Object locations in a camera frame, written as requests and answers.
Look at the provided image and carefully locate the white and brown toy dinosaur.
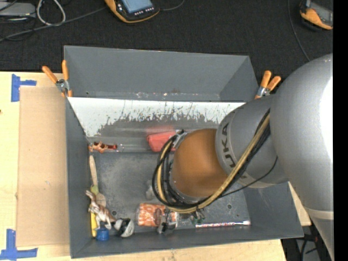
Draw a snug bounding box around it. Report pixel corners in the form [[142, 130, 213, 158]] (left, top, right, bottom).
[[85, 190, 117, 231]]

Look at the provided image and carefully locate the orange toy animal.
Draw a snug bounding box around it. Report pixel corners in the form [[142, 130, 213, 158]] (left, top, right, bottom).
[[88, 141, 119, 154]]

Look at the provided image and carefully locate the blue plastic cup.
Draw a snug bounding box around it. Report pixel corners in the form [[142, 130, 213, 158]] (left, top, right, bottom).
[[95, 227, 110, 242]]

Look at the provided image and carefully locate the yellow toy banana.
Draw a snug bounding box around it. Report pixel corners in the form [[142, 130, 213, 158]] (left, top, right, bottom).
[[90, 212, 99, 238]]

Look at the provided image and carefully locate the brown cardboard board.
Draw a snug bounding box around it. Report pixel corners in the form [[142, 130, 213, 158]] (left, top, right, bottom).
[[15, 85, 72, 248]]

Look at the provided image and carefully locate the multicoloured thin stick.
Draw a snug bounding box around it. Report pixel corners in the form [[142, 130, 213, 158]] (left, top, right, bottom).
[[195, 220, 252, 229]]

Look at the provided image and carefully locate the black and white ball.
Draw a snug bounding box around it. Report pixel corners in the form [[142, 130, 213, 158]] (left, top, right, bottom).
[[113, 217, 135, 238]]

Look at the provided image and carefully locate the pale wooden spoon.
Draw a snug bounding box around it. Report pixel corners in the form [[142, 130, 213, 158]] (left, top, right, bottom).
[[89, 154, 107, 207]]

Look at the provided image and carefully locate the grey metal bin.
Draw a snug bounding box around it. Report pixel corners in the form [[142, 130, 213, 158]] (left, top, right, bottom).
[[63, 45, 305, 259]]

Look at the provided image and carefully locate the orange and white packet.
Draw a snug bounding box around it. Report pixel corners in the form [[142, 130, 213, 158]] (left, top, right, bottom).
[[135, 202, 178, 227]]

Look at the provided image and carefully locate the red-brown flat block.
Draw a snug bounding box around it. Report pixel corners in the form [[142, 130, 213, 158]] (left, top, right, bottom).
[[146, 131, 178, 153]]

